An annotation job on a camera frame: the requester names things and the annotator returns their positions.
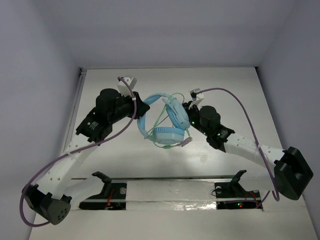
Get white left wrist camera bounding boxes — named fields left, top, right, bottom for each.
left=117, top=76, right=138, bottom=97

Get light blue headphones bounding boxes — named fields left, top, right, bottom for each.
left=137, top=92, right=193, bottom=149

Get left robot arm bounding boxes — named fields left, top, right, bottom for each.
left=19, top=88, right=150, bottom=228

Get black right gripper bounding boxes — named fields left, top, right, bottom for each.
left=167, top=101, right=210, bottom=137

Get aluminium side rail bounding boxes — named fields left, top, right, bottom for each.
left=60, top=67, right=87, bottom=155

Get green headphone cable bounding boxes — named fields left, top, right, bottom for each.
left=144, top=92, right=193, bottom=150

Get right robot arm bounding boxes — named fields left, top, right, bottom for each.
left=182, top=102, right=314, bottom=200

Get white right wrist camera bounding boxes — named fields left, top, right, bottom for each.
left=188, top=88, right=205, bottom=110

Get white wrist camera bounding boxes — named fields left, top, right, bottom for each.
left=188, top=88, right=205, bottom=110
left=117, top=76, right=138, bottom=97

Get white foil-taped base panel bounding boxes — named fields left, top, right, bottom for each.
left=125, top=180, right=217, bottom=211

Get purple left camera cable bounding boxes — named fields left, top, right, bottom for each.
left=19, top=76, right=138, bottom=228

